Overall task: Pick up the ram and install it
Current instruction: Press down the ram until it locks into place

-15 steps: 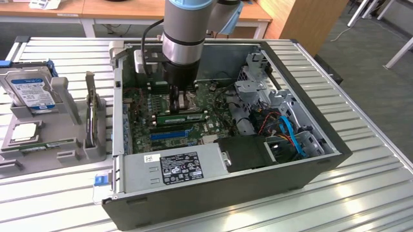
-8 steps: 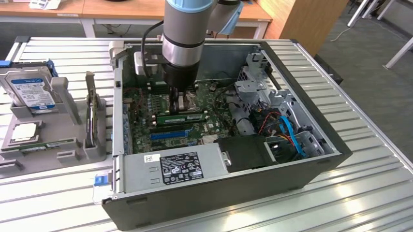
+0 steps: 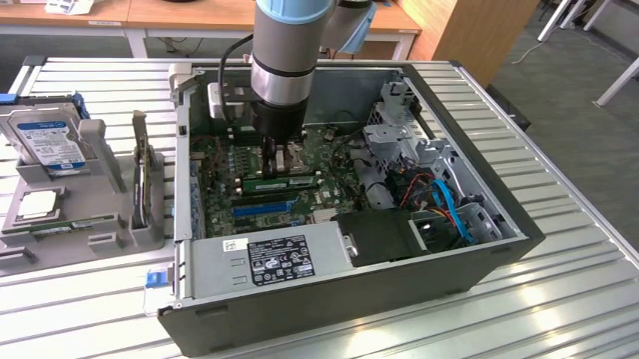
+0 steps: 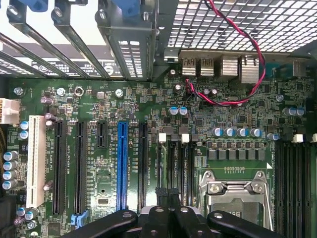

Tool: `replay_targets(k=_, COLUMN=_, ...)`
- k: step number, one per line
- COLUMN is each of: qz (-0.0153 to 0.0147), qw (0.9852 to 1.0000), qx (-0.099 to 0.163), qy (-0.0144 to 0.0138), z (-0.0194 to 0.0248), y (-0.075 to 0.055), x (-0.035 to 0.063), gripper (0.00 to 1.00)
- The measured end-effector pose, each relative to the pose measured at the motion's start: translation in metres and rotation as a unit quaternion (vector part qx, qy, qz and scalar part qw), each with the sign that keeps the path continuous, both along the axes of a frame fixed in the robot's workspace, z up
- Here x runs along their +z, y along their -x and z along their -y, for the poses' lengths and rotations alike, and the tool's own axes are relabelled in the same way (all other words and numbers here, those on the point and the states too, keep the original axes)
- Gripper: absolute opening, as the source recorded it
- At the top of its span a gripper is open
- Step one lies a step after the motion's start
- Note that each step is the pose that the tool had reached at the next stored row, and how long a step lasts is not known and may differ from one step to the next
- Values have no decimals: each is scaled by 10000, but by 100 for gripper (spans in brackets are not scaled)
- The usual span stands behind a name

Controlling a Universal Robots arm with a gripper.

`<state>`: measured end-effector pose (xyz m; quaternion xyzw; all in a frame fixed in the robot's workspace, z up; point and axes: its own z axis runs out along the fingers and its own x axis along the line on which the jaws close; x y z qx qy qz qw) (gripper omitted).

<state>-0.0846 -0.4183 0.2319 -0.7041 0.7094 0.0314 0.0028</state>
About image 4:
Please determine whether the long black expansion slot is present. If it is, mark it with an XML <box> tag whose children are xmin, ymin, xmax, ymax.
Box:
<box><xmin>53</xmin><ymin>119</ymin><xmax>68</xmax><ymax>215</ymax></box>
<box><xmin>74</xmin><ymin>121</ymin><xmax>88</xmax><ymax>215</ymax></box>
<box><xmin>138</xmin><ymin>122</ymin><xmax>150</xmax><ymax>214</ymax></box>

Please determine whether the metal CPU socket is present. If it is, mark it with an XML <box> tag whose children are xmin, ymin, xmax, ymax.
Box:
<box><xmin>199</xmin><ymin>170</ymin><xmax>274</xmax><ymax>232</ymax></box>

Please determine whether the blue expansion slot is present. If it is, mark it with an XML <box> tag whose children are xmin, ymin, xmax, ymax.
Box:
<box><xmin>116</xmin><ymin>121</ymin><xmax>130</xmax><ymax>212</ymax></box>

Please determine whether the blue slot retention clip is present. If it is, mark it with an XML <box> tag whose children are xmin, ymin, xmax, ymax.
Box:
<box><xmin>70</xmin><ymin>210</ymin><xmax>89</xmax><ymax>226</ymax></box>

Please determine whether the short black expansion slot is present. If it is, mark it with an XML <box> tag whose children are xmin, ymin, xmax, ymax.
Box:
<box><xmin>97</xmin><ymin>121</ymin><xmax>108</xmax><ymax>149</ymax></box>

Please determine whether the green PC motherboard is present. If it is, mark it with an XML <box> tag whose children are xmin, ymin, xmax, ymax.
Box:
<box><xmin>0</xmin><ymin>74</ymin><xmax>317</xmax><ymax>238</ymax></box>

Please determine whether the white PCI expansion slot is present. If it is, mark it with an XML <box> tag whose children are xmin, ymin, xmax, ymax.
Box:
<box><xmin>25</xmin><ymin>115</ymin><xmax>48</xmax><ymax>209</ymax></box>

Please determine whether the silver USB port block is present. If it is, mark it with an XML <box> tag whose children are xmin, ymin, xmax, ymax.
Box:
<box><xmin>180</xmin><ymin>57</ymin><xmax>199</xmax><ymax>76</ymax></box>
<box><xmin>199</xmin><ymin>57</ymin><xmax>215</xmax><ymax>77</ymax></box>

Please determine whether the silver rear port block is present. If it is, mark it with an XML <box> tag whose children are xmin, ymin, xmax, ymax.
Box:
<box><xmin>239</xmin><ymin>55</ymin><xmax>260</xmax><ymax>84</ymax></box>
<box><xmin>219</xmin><ymin>55</ymin><xmax>240</xmax><ymax>82</ymax></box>

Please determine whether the black printed label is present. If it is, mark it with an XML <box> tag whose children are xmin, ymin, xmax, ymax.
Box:
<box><xmin>31</xmin><ymin>59</ymin><xmax>126</xmax><ymax>78</ymax></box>

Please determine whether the metal expansion slot cover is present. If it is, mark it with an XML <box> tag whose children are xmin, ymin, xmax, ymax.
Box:
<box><xmin>6</xmin><ymin>4</ymin><xmax>86</xmax><ymax>79</ymax></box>
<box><xmin>97</xmin><ymin>9</ymin><xmax>156</xmax><ymax>82</ymax></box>

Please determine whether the blue rear serial connector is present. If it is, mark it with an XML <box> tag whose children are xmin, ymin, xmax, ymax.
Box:
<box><xmin>264</xmin><ymin>61</ymin><xmax>308</xmax><ymax>78</ymax></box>

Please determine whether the grey metal PC case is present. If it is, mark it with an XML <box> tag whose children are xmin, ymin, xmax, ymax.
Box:
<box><xmin>0</xmin><ymin>0</ymin><xmax>317</xmax><ymax>238</ymax></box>

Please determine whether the white power connector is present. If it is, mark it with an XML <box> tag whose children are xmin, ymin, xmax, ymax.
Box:
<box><xmin>0</xmin><ymin>97</ymin><xmax>21</xmax><ymax>125</ymax></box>

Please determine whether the blue plastic card latch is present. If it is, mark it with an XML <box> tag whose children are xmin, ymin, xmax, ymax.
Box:
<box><xmin>110</xmin><ymin>0</ymin><xmax>142</xmax><ymax>26</ymax></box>
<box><xmin>29</xmin><ymin>0</ymin><xmax>47</xmax><ymax>12</ymax></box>

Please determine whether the red black twisted wire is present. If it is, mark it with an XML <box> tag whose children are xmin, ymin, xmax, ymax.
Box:
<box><xmin>185</xmin><ymin>0</ymin><xmax>267</xmax><ymax>108</ymax></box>

